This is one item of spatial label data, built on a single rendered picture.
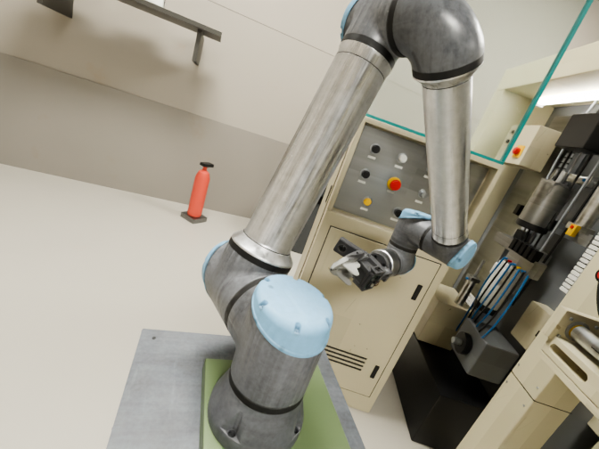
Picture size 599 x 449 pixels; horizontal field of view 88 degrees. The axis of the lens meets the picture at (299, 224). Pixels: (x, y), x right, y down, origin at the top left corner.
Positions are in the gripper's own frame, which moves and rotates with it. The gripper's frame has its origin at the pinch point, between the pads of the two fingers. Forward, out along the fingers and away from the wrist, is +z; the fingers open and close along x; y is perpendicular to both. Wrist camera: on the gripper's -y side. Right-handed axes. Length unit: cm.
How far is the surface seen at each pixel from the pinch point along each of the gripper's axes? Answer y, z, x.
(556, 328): 43, -51, -11
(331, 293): -14, -42, 36
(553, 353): 47, -50, -5
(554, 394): 57, -63, 8
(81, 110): -279, 1, 90
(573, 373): 52, -45, -6
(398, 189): -20, -49, -14
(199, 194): -186, -75, 106
